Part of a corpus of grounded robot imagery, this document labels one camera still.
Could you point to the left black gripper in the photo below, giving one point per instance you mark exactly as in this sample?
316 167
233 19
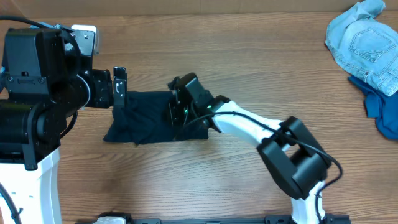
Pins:
119 86

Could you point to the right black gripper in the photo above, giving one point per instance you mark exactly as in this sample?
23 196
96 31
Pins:
175 101

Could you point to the black t-shirt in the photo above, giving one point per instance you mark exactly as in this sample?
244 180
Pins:
142 121

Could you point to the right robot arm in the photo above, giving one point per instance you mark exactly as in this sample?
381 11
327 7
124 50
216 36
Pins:
293 157

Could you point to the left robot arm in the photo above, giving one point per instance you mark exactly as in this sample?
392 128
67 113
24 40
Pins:
49 77

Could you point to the crumpled light denim jeans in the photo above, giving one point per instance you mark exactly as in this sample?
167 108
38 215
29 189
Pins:
364 47

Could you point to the dark blue garment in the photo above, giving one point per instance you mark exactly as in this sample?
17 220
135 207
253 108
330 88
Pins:
379 106

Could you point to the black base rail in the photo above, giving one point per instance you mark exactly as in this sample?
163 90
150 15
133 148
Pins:
117 217

